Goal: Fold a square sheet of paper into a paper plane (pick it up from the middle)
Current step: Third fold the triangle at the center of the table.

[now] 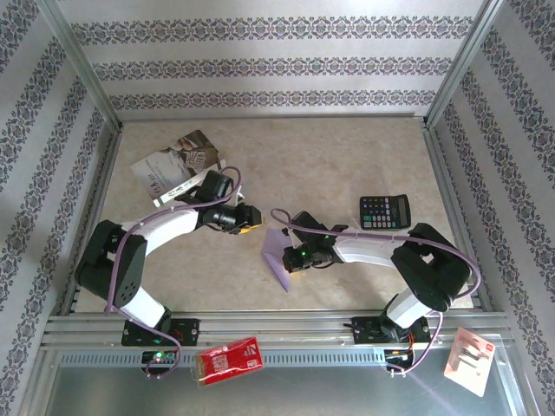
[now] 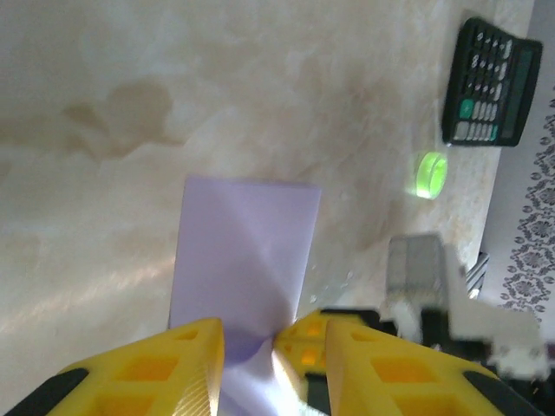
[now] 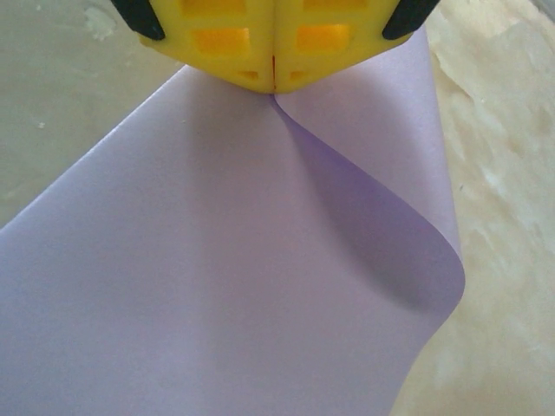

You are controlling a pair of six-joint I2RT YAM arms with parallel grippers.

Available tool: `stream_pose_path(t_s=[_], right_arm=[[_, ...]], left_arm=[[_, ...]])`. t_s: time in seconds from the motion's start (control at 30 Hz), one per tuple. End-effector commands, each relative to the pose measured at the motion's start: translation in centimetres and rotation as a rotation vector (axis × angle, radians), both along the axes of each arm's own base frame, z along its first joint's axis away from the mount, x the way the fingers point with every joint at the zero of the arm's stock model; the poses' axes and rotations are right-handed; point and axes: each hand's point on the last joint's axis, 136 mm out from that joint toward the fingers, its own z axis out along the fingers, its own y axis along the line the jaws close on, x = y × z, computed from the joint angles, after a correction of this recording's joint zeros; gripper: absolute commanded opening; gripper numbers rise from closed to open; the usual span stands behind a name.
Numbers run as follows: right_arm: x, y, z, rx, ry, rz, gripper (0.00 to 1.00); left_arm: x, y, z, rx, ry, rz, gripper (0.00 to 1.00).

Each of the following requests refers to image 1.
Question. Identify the black calculator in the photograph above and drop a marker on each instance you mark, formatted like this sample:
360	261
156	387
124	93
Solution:
386	212

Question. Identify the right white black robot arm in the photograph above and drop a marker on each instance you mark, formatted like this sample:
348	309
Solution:
433	268

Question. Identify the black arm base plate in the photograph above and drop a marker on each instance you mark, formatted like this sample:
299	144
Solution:
191	331
364	333

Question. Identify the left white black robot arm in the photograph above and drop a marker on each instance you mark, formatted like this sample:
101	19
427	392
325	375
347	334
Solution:
108	264

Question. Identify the aluminium frame post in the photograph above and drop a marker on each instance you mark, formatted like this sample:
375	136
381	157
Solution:
461	65
82	65

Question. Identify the thin aluminium strip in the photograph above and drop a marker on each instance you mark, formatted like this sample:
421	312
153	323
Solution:
277	116

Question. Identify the red packet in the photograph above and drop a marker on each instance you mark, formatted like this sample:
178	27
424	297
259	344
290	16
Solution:
230	362

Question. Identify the aluminium table side rail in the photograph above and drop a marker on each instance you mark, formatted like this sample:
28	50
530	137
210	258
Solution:
443	173
99	190

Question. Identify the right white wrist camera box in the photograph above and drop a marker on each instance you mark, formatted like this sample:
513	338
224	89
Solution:
295	237

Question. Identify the paperback book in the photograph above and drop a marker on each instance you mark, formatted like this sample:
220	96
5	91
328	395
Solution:
173	164

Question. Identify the purple paper sheet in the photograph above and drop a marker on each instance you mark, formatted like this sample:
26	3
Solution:
273	251

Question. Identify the small controller circuit board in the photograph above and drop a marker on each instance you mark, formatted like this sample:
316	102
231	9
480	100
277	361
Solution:
396	355
167	357

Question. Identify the grey sheet metal shelf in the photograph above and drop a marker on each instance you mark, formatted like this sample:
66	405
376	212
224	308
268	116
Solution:
303	394

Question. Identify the aluminium frame rail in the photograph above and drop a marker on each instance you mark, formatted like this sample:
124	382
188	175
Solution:
282	323

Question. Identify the pink blister pack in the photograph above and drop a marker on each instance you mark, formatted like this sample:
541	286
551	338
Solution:
470	368

